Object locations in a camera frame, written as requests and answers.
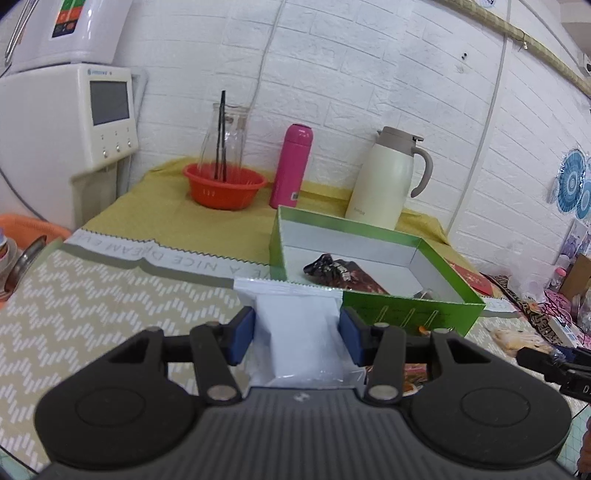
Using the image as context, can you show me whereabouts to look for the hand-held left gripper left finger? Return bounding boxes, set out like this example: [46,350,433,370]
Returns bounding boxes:
[108,305,257,403]

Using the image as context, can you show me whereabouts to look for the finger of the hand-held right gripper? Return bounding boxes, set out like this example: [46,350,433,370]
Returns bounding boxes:
[516,346,591,403]

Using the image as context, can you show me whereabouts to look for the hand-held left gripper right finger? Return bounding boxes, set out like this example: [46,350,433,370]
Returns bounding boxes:
[337,307,492,403]

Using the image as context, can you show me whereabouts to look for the white snack packet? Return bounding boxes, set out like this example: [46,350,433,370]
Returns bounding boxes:
[233,279,368,388]

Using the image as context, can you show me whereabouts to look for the green cardboard box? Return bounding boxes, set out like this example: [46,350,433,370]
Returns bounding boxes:
[269,205,486,337]

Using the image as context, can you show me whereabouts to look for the large red nut packet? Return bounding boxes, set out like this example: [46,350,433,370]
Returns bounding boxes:
[365,323,557,398]

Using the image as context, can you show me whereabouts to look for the white power strip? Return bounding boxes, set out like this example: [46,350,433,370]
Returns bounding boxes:
[547,316,583,345]

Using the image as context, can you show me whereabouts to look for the patterned cloth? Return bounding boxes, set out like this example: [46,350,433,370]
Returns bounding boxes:
[485,274,591,352]

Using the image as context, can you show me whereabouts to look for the dark brown snack packet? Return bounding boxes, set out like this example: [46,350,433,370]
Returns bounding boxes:
[302,252,391,295]

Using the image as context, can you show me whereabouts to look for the brown cardboard box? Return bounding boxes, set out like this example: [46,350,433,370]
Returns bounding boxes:
[558,254,591,301]

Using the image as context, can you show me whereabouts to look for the flat red packet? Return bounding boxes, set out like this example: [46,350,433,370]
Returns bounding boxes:
[445,261,497,298]

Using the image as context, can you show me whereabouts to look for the zigzag patterned table mat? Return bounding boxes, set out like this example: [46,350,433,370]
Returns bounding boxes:
[0,229,591,476]

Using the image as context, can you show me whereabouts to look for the orange plastic basket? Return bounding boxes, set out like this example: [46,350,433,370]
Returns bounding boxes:
[182,162,269,212]

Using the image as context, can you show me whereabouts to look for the cream thermal carafe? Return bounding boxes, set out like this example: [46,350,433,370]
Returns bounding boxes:
[345,126,434,230]

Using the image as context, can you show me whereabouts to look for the yellow tablecloth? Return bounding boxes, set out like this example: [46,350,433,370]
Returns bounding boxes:
[81,157,467,278]

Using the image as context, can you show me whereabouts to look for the blue paper doily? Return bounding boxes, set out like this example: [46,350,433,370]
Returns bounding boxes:
[553,148,588,213]
[575,178,591,221]

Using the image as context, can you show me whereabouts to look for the pink thermos bottle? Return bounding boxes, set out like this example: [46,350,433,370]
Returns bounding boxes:
[270,123,315,209]

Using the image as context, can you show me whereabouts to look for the black drinking straw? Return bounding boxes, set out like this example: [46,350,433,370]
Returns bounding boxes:
[221,91,228,182]
[213,91,226,182]

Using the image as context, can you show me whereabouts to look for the glass pitcher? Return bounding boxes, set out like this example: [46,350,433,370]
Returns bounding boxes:
[198,102,250,182]

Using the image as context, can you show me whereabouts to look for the round metal lid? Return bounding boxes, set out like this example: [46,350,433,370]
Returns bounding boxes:
[0,235,49,296]

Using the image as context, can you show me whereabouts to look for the orange plastic basin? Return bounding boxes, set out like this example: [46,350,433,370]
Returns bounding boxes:
[0,213,70,303]

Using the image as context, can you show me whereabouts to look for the white water dispenser with screen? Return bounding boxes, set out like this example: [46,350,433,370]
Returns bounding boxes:
[0,63,148,232]

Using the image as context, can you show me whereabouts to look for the bamboo pole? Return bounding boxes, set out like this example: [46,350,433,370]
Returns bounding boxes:
[438,0,591,95]

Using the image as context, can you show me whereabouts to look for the white water purifier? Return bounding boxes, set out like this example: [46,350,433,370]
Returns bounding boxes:
[0,0,134,77]

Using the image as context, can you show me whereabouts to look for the white wall cable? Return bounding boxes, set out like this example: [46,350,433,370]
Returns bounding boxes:
[450,39,509,232]

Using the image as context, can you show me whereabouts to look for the grey hanging cable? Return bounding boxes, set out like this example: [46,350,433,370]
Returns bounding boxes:
[249,0,284,112]

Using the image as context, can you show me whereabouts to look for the metal faucet hose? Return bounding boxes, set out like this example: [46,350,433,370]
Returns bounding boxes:
[4,0,40,61]

